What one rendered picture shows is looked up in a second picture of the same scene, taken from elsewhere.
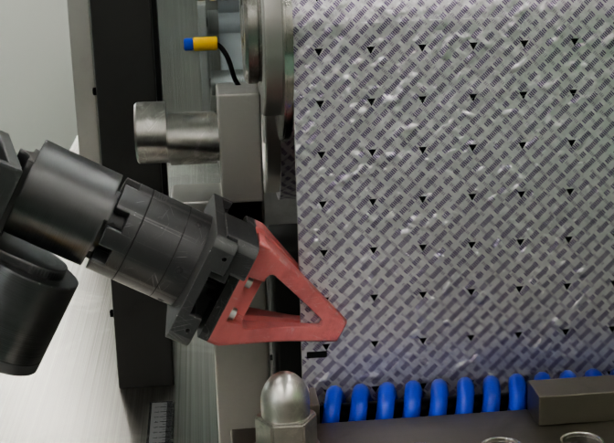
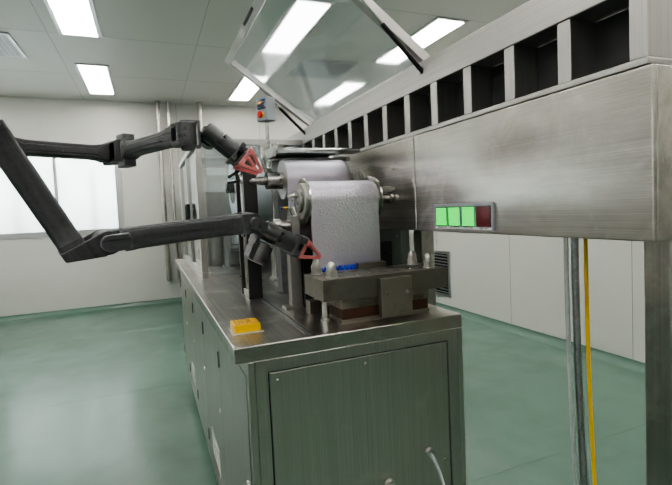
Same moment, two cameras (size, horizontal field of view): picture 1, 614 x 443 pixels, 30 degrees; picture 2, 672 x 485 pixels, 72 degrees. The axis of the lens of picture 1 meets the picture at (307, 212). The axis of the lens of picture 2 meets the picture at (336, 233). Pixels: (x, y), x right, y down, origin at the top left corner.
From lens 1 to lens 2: 0.83 m
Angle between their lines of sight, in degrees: 21
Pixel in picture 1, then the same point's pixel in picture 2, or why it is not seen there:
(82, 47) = not seen: hidden behind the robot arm
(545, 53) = (353, 204)
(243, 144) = (296, 225)
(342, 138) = (319, 220)
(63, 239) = (272, 238)
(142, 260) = (287, 241)
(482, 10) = (342, 197)
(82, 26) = not seen: hidden behind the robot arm
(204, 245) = (297, 239)
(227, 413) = (293, 283)
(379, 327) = (327, 256)
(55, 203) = (271, 230)
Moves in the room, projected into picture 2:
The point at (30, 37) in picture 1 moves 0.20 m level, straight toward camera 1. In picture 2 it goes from (112, 258) to (114, 259)
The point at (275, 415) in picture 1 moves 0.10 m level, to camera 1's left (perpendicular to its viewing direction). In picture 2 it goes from (315, 265) to (282, 268)
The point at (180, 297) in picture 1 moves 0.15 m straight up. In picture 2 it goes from (294, 248) to (291, 198)
